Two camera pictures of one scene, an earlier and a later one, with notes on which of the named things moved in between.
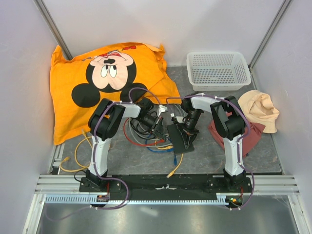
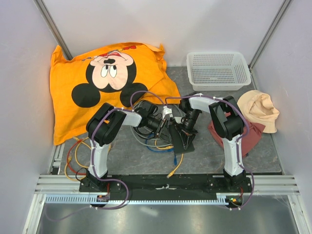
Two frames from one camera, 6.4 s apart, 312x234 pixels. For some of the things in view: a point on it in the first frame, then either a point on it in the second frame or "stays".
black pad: x=178 y=142 stays
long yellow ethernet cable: x=171 y=173 stays
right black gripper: x=189 y=136 stays
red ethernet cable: x=154 y=143 → x=69 y=151
